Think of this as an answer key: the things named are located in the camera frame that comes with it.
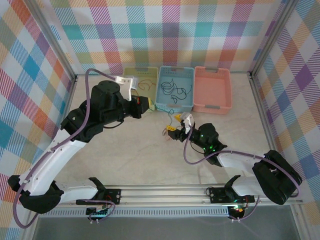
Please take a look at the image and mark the thin orange cable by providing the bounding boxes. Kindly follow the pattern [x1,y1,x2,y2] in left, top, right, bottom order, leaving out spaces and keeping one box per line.
[161,126,176,137]

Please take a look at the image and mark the pile of wires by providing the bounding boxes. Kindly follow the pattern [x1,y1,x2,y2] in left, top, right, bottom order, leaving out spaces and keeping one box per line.
[154,106,176,126]

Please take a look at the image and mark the thin red cable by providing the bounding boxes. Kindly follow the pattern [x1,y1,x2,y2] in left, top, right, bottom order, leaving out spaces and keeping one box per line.
[138,78,157,91]

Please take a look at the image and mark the green plastic basket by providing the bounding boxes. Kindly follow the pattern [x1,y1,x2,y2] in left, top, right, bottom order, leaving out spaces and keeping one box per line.
[122,66,159,113]

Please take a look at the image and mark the blue plastic basket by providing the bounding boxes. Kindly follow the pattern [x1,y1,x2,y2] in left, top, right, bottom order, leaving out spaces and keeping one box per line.
[155,65,195,113]

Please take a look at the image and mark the pink plastic basket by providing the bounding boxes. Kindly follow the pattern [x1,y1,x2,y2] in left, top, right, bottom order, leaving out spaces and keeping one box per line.
[193,66,233,115]

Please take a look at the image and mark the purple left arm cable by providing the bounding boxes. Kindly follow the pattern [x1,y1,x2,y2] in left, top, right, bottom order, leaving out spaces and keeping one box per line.
[13,68,118,230]

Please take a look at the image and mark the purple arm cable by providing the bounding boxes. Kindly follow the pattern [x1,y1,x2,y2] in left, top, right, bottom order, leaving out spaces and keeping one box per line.
[13,68,118,230]
[183,126,301,223]

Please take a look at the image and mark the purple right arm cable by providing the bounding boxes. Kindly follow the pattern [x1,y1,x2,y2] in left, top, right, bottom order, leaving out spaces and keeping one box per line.
[183,126,301,223]

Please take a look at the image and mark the aluminium floor frame bar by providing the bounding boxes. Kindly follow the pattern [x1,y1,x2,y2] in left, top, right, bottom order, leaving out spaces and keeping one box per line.
[43,76,79,188]
[248,72,287,185]

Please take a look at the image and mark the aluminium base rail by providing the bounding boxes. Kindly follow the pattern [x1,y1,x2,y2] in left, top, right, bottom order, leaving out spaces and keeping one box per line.
[28,184,302,207]

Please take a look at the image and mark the aluminium frame post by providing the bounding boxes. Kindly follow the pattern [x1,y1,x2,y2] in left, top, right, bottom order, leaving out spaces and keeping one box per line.
[29,0,78,83]
[249,0,300,78]

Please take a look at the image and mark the slotted grey cable duct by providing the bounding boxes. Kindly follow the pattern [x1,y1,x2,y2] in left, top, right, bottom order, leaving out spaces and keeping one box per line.
[39,207,231,218]

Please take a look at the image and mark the aluminium frame leg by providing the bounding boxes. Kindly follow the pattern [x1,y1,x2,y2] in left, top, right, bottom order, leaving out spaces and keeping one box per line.
[289,203,311,240]
[21,212,42,240]

